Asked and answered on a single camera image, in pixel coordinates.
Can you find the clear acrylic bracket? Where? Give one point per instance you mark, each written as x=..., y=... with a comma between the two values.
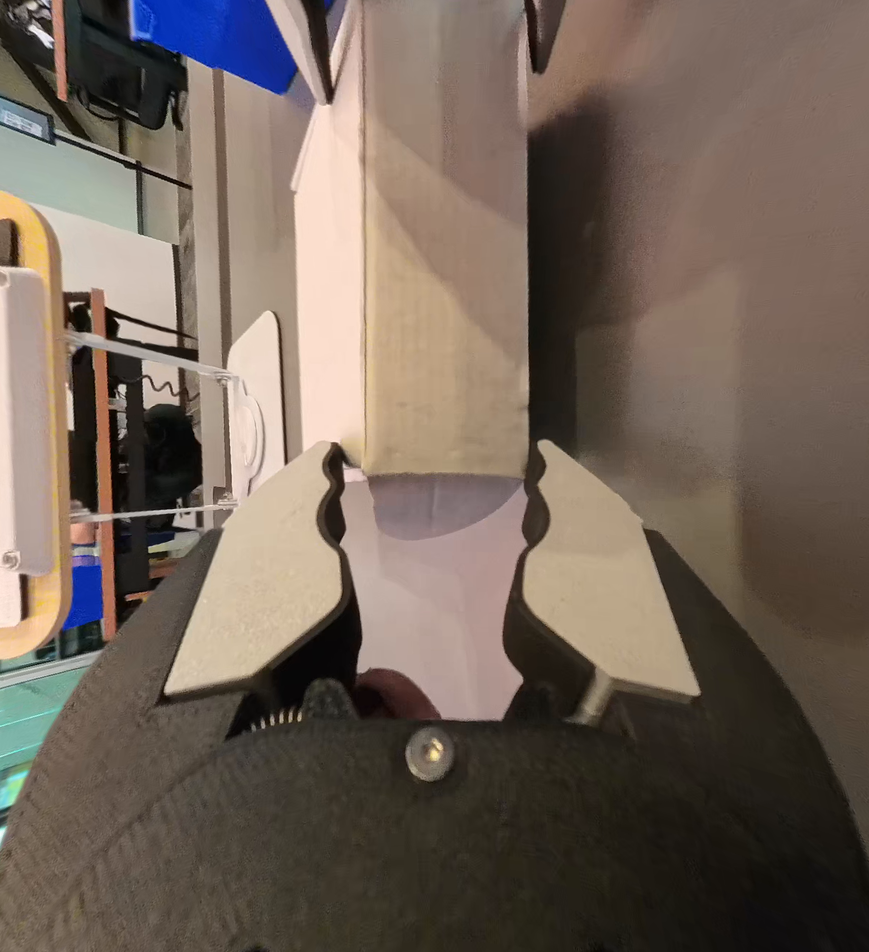
x=248, y=431

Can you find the black bag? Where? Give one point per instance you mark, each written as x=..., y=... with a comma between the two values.
x=122, y=67

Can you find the brown wooden post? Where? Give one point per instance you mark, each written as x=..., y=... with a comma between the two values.
x=103, y=446

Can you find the dark framed label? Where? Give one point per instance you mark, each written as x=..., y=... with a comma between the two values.
x=10, y=113

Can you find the blue plastic bin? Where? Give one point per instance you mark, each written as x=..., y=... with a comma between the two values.
x=218, y=37

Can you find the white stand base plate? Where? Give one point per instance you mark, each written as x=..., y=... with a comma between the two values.
x=267, y=357

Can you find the person's left hand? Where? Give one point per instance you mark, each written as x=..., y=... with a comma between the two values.
x=397, y=695

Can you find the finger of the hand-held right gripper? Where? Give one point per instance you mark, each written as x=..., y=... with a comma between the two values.
x=315, y=37
x=546, y=30

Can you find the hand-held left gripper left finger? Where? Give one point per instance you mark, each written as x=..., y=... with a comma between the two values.
x=263, y=602

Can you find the clear acrylic strut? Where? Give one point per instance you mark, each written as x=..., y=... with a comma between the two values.
x=144, y=355
x=152, y=512

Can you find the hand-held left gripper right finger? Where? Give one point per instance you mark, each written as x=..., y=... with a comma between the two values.
x=605, y=602

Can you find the white cardboard box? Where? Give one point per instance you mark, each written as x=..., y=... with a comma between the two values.
x=442, y=297

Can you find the clear acrylic clip plate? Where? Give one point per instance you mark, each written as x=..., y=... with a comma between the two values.
x=25, y=409

